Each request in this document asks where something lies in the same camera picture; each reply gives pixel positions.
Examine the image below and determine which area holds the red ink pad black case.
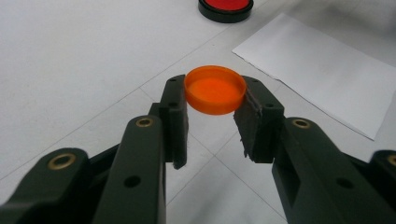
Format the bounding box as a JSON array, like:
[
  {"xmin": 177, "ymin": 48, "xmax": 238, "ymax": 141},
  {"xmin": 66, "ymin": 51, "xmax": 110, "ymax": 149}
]
[{"xmin": 197, "ymin": 0, "xmax": 255, "ymax": 24}]

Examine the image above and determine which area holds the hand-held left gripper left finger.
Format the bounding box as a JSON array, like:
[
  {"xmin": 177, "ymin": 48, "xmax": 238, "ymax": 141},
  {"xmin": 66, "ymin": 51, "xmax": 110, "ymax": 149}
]
[{"xmin": 92, "ymin": 74, "xmax": 190, "ymax": 224}]

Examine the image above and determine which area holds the white paper sheet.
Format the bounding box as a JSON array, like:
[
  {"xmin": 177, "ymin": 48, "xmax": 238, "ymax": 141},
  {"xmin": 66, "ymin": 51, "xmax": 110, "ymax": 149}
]
[{"xmin": 232, "ymin": 12, "xmax": 396, "ymax": 141}]

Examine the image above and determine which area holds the orange stamp cap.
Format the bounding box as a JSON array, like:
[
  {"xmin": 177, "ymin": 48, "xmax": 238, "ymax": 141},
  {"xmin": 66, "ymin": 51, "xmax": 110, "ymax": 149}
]
[{"xmin": 183, "ymin": 64, "xmax": 248, "ymax": 117}]

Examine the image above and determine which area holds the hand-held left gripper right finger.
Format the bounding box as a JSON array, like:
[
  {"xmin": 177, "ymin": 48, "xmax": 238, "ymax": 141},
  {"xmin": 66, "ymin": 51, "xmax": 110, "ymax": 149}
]
[{"xmin": 233, "ymin": 75, "xmax": 396, "ymax": 224}]

